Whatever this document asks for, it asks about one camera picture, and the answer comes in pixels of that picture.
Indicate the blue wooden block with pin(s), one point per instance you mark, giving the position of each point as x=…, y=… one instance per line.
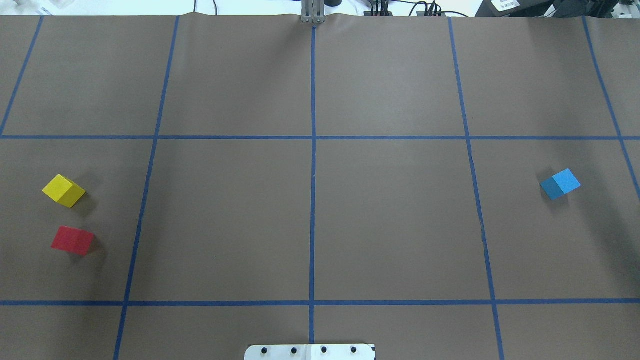
x=560, y=184

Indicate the white camera stand base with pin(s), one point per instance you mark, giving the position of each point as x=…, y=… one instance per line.
x=339, y=351

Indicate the yellow wooden block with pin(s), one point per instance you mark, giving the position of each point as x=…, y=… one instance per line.
x=63, y=191

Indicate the red wooden block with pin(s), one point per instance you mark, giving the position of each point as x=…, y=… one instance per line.
x=73, y=240

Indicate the brown paper table cover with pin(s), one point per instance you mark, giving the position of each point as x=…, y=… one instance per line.
x=253, y=181

